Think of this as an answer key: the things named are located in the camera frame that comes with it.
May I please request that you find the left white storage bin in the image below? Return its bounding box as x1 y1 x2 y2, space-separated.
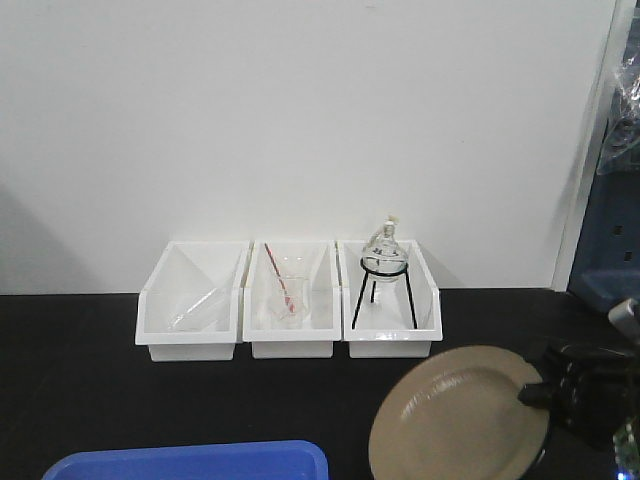
135 241 250 362

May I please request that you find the blue cabinet at right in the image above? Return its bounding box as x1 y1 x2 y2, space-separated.
566 149 640 314

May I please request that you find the red striped glass rod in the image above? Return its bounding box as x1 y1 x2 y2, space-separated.
264 243 296 314

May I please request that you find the blue plastic tray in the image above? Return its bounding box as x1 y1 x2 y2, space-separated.
43 440 329 479

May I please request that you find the beige plate black rim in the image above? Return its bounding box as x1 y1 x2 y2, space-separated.
368 345 549 479

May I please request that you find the clear plastic bag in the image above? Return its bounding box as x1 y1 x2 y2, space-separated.
596 41 639 175

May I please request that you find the clear glass beaker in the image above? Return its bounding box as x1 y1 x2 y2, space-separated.
269 256 308 330

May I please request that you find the clear glass tube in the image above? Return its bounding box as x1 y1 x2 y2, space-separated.
167 287 227 332

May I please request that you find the glass alcohol lamp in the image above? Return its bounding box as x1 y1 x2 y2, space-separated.
361 216 408 282

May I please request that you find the right white storage bin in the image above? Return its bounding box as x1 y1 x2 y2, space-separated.
336 240 443 358

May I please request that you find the middle white storage bin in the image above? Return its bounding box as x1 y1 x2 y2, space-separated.
242 240 342 359

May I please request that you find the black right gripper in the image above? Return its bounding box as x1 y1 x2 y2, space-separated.
517 341 639 450

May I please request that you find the white storage bin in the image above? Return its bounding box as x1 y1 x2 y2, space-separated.
242 240 342 359
135 241 250 362
336 240 443 358

